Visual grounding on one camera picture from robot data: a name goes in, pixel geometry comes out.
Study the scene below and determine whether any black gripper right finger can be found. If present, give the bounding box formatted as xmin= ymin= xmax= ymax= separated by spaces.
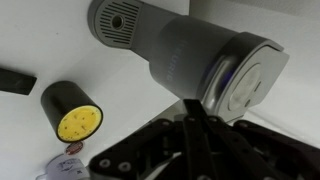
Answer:
xmin=183 ymin=99 xmax=320 ymax=180

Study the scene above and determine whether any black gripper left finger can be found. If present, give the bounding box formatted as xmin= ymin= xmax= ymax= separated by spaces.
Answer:
xmin=89 ymin=119 xmax=187 ymax=180

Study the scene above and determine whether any small red white packet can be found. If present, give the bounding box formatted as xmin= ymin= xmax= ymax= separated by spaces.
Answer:
xmin=65 ymin=142 xmax=84 ymax=155

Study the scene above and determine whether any black cup yellow inside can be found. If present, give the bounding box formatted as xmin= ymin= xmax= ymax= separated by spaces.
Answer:
xmin=41 ymin=81 xmax=103 ymax=143

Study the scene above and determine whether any white labelled packet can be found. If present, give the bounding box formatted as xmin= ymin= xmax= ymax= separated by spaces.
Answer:
xmin=35 ymin=154 xmax=90 ymax=180

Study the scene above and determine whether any black rectangular block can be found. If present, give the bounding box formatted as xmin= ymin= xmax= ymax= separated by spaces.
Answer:
xmin=0 ymin=68 xmax=37 ymax=95

